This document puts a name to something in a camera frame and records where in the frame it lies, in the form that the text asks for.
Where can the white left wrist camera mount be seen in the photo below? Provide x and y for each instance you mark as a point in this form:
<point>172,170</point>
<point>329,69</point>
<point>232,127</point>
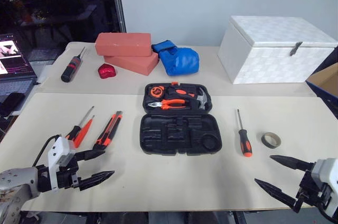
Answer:
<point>59,150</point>

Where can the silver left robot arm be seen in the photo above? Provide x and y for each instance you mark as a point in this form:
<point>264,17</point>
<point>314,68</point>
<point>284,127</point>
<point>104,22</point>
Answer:
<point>16,184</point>

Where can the large beige table cover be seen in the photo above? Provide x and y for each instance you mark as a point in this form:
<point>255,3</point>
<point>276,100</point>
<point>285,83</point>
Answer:
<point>171,181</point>

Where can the orange test pen screwdriver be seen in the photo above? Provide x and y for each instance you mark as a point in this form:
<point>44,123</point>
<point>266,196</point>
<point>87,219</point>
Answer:
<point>83,132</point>

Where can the black red screwdriver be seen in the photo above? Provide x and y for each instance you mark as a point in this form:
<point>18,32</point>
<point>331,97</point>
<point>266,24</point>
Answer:
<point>70,69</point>

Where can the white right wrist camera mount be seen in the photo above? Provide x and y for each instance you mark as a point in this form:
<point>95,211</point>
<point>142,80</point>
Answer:
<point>327,171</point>

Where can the cardboard box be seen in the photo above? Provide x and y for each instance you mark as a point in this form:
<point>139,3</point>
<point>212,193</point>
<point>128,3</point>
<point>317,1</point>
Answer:
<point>326,81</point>

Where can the orange black tape measure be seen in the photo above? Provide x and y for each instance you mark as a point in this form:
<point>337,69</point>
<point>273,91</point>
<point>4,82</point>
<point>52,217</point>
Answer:
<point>156,92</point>

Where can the metal chest latch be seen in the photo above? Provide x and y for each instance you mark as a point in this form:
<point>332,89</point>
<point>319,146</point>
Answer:
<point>295,48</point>

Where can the black flat device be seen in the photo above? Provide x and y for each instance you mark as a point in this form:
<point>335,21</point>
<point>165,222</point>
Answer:
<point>10,102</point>

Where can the blue boxing glove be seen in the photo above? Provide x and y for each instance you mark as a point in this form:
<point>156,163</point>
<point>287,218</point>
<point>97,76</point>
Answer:
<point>180,61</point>

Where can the white woven storage chest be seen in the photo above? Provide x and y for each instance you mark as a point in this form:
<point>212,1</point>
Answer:
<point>274,49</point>

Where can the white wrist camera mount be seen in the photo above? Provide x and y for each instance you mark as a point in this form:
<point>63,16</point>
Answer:
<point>327,171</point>
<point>59,150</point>

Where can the red heart shaped box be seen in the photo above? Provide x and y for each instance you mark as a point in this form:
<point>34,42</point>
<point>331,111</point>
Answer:
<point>106,71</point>

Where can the black tool case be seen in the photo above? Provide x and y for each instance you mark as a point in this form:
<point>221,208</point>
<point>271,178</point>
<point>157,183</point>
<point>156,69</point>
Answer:
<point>169,131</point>

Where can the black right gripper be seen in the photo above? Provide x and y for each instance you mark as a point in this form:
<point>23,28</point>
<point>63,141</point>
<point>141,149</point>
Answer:
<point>314,191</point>

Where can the metal window post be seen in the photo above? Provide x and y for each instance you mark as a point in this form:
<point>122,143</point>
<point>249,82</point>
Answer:
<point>118,2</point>

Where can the red brick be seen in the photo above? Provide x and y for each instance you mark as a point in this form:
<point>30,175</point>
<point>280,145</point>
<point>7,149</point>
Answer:
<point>122,43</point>
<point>134,64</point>

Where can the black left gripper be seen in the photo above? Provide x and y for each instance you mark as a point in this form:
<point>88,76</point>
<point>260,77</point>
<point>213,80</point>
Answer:
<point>67,176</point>

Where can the orange black utility knife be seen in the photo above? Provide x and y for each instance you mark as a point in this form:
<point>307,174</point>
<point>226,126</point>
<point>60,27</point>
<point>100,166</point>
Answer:
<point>108,131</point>

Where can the open laptop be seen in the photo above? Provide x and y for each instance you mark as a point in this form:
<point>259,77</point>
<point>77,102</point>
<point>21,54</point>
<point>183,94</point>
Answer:
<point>13,76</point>

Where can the grey tape roll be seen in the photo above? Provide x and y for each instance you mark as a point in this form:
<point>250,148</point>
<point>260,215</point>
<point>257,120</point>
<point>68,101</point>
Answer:
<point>266,140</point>

